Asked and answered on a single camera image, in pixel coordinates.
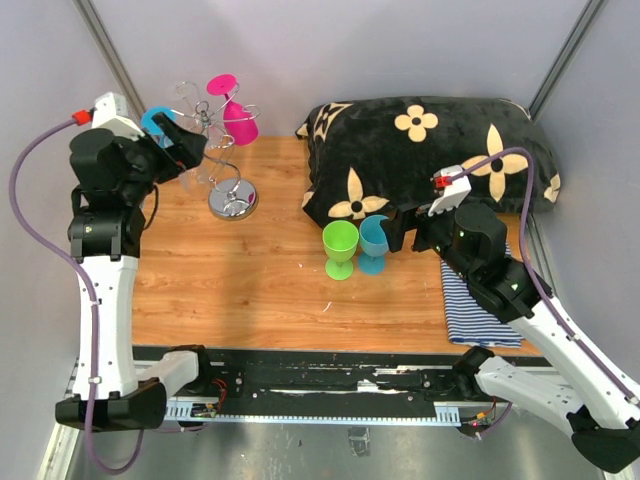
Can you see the clear wine glass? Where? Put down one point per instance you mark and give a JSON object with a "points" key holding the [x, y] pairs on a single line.
{"points": [[188, 92], [195, 181]]}

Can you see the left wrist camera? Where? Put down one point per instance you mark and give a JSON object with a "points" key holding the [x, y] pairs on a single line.
{"points": [[110, 117]]}

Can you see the chrome wine glass rack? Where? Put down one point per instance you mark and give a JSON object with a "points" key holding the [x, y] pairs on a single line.
{"points": [[230, 196]]}

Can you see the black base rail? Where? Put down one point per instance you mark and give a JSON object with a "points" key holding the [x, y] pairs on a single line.
{"points": [[292, 386]]}

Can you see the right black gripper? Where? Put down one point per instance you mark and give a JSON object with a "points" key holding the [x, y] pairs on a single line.
{"points": [[401, 221]]}

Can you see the black floral pillow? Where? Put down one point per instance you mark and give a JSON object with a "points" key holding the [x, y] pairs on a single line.
{"points": [[374, 156]]}

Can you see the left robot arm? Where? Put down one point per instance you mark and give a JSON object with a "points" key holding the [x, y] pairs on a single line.
{"points": [[117, 166]]}

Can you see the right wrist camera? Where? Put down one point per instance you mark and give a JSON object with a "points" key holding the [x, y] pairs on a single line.
{"points": [[451, 193]]}

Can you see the dark blue wine glass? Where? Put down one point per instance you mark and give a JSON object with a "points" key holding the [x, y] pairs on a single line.
{"points": [[153, 129]]}

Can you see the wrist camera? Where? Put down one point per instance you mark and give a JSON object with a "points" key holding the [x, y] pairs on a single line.
{"points": [[110, 117], [451, 193]]}

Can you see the blue striped cloth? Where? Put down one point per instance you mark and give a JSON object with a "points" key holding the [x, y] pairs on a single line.
{"points": [[466, 322]]}

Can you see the light blue wine glass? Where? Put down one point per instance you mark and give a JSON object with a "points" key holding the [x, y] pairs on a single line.
{"points": [[374, 245]]}

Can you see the pink wine glass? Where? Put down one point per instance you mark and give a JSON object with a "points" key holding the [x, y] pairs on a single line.
{"points": [[238, 120]]}

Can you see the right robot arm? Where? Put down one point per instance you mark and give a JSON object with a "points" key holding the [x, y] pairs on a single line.
{"points": [[598, 405]]}

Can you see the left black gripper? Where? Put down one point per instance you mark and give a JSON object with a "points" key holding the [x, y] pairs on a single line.
{"points": [[187, 150]]}

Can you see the green wine glass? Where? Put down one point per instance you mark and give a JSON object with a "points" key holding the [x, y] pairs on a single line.
{"points": [[340, 240]]}

